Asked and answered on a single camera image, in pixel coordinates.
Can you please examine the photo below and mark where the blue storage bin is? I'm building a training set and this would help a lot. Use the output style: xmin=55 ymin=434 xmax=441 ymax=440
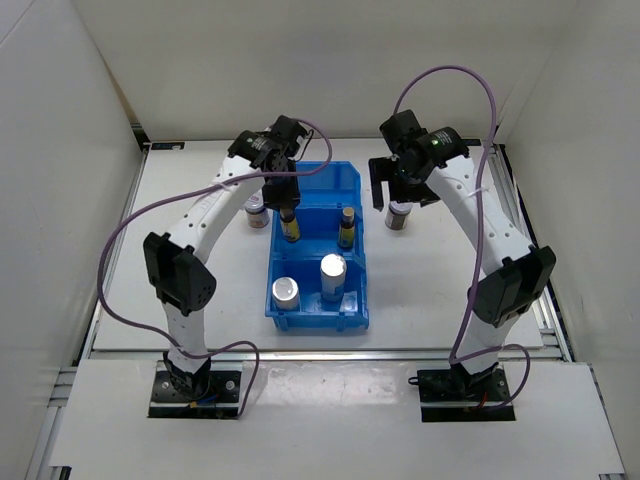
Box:
xmin=296 ymin=161 xmax=362 ymax=209
xmin=265 ymin=256 xmax=369 ymax=332
xmin=270 ymin=204 xmax=366 ymax=262

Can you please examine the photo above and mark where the yellow-label sauce bottle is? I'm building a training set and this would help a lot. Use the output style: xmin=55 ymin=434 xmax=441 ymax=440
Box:
xmin=338 ymin=207 xmax=355 ymax=249
xmin=279 ymin=208 xmax=301 ymax=243

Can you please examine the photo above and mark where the far blue storage bin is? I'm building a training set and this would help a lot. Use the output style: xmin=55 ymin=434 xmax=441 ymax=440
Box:
xmin=296 ymin=161 xmax=362 ymax=209

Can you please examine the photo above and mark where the silver-lid bead jar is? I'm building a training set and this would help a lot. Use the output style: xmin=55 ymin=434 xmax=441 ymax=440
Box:
xmin=320 ymin=253 xmax=347 ymax=302
xmin=271 ymin=276 xmax=300 ymax=311

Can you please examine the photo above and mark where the aluminium table edge rail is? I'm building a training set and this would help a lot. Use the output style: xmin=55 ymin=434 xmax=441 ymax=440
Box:
xmin=88 ymin=345 xmax=564 ymax=362

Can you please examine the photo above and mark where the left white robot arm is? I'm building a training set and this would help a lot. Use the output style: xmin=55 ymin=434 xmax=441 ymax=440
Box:
xmin=143 ymin=115 xmax=307 ymax=400

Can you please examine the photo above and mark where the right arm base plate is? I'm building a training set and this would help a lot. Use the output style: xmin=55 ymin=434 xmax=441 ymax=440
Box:
xmin=408 ymin=368 xmax=516 ymax=423

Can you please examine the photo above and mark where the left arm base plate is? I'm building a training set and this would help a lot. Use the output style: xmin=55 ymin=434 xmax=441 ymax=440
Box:
xmin=147 ymin=362 xmax=243 ymax=420

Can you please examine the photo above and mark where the purple cable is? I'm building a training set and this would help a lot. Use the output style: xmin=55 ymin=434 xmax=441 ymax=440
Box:
xmin=392 ymin=65 xmax=532 ymax=409
xmin=97 ymin=118 xmax=336 ymax=419

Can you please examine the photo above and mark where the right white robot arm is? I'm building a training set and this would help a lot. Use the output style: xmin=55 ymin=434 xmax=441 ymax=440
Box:
xmin=368 ymin=110 xmax=556 ymax=400

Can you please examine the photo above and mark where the middle blue storage bin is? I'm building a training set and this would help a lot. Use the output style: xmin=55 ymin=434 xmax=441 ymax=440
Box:
xmin=270 ymin=204 xmax=366 ymax=262

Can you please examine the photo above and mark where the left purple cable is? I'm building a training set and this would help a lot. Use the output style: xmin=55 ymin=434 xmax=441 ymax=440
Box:
xmin=97 ymin=118 xmax=336 ymax=419

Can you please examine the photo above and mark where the near blue storage bin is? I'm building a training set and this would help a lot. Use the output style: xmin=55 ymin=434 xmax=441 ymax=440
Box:
xmin=265 ymin=256 xmax=369 ymax=332

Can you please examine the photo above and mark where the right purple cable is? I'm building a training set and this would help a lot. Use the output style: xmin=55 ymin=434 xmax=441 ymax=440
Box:
xmin=392 ymin=65 xmax=532 ymax=409

